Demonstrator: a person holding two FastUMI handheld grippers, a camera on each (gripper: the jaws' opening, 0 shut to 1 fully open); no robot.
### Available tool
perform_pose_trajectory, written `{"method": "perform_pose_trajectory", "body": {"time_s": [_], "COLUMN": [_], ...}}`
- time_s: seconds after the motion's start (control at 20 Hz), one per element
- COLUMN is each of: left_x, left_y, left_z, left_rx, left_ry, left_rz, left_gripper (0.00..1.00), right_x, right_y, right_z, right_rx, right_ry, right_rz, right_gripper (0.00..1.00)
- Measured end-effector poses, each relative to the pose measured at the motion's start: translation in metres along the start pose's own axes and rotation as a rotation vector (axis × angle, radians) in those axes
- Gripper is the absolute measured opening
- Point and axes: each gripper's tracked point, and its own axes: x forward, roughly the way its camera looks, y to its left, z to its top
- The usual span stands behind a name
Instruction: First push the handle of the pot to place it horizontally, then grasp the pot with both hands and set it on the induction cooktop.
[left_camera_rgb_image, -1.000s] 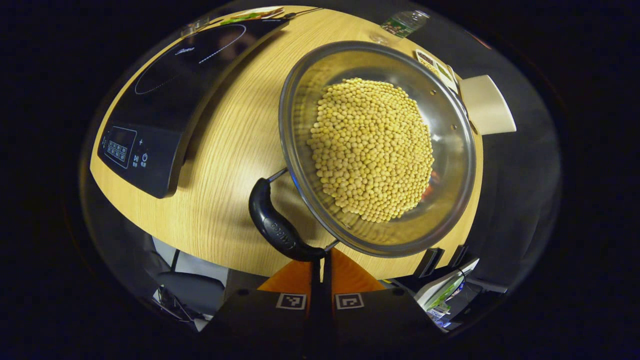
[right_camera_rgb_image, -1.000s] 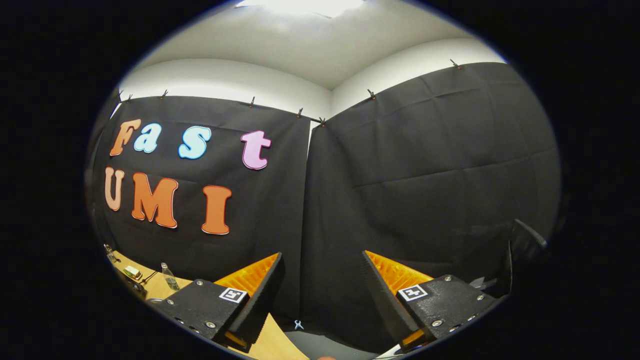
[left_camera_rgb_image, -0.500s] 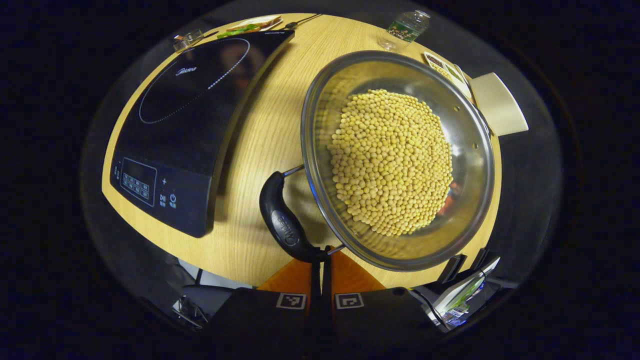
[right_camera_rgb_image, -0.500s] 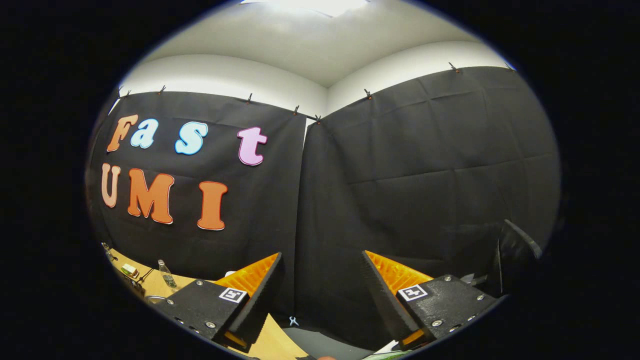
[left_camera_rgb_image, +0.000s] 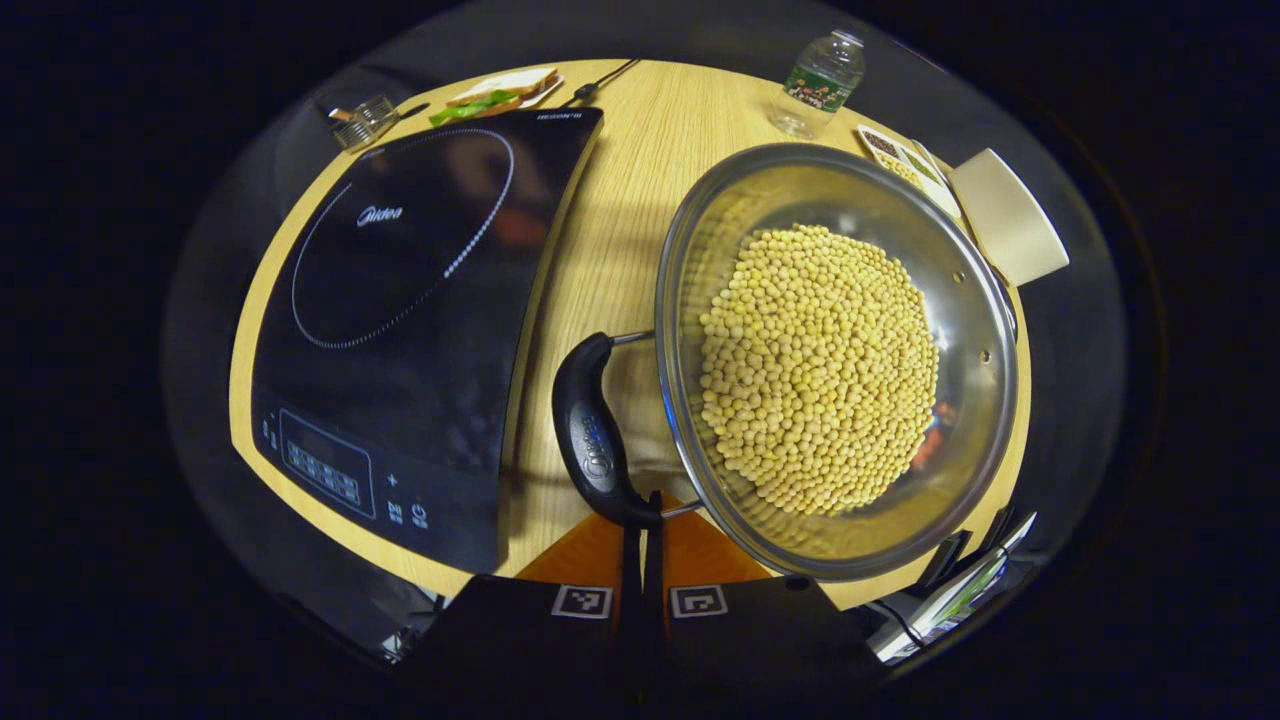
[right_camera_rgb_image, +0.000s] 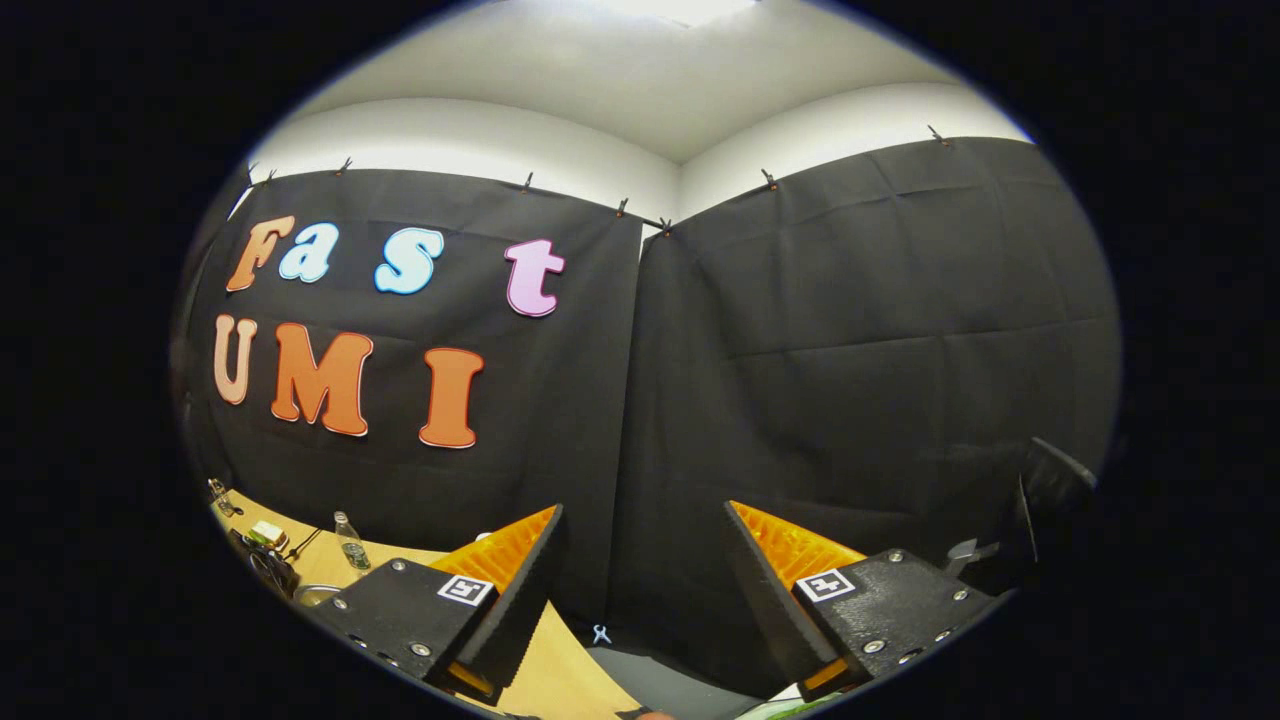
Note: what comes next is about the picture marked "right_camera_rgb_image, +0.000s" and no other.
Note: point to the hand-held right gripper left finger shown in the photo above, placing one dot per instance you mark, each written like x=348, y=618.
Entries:
x=520, y=610

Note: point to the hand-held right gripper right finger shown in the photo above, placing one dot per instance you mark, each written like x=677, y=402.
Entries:
x=770, y=610

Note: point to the black induction cooktop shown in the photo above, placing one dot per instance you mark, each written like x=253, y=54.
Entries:
x=262, y=570

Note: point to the clear plastic water bottle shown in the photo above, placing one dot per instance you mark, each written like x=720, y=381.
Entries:
x=351, y=545

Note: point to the sandwich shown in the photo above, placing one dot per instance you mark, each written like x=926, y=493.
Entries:
x=268, y=535

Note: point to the black office chair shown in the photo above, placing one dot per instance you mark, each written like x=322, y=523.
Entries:
x=1050, y=490

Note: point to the small clear glass container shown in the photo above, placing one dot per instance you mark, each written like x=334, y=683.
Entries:
x=221, y=498

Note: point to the row of cloth clips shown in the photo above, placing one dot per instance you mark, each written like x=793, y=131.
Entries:
x=768, y=180

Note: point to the wide ceiling light panel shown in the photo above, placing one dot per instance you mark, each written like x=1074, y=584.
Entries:
x=690, y=8

